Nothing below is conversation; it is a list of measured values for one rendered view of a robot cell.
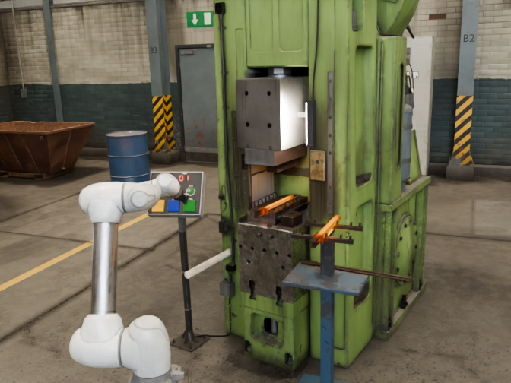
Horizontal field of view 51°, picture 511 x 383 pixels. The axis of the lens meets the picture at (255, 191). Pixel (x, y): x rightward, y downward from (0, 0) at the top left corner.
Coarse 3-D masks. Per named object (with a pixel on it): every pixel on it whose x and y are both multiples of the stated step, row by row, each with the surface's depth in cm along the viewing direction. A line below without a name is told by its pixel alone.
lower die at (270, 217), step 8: (272, 200) 345; (288, 200) 336; (304, 200) 343; (256, 208) 323; (272, 208) 319; (280, 208) 321; (288, 208) 326; (304, 208) 345; (248, 216) 324; (264, 216) 317; (272, 216) 314; (272, 224) 315
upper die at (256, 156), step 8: (304, 144) 335; (248, 152) 313; (256, 152) 310; (264, 152) 307; (272, 152) 304; (280, 152) 310; (288, 152) 318; (296, 152) 327; (304, 152) 336; (248, 160) 315; (256, 160) 311; (264, 160) 308; (272, 160) 305; (280, 160) 311; (288, 160) 320
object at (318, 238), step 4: (336, 216) 288; (340, 216) 288; (332, 220) 280; (336, 220) 281; (328, 224) 274; (332, 224) 275; (324, 228) 268; (328, 228) 268; (320, 232) 262; (324, 232) 262; (316, 236) 255; (320, 236) 255; (324, 236) 261; (312, 240) 250; (316, 240) 250; (320, 240) 256; (312, 244) 248; (316, 244) 251
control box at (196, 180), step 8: (152, 176) 335; (176, 176) 333; (184, 176) 332; (192, 176) 332; (200, 176) 331; (184, 184) 331; (192, 184) 330; (200, 184) 330; (200, 192) 328; (168, 200) 330; (200, 200) 327; (200, 208) 326; (152, 216) 333; (160, 216) 332; (168, 216) 331; (176, 216) 330; (184, 216) 329; (192, 216) 328; (200, 216) 327
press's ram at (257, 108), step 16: (240, 80) 305; (256, 80) 299; (272, 80) 294; (288, 80) 299; (304, 80) 315; (240, 96) 307; (256, 96) 301; (272, 96) 296; (288, 96) 301; (304, 96) 317; (240, 112) 310; (256, 112) 304; (272, 112) 298; (288, 112) 303; (304, 112) 309; (240, 128) 312; (256, 128) 306; (272, 128) 301; (288, 128) 305; (304, 128) 322; (240, 144) 315; (256, 144) 309; (272, 144) 303; (288, 144) 307
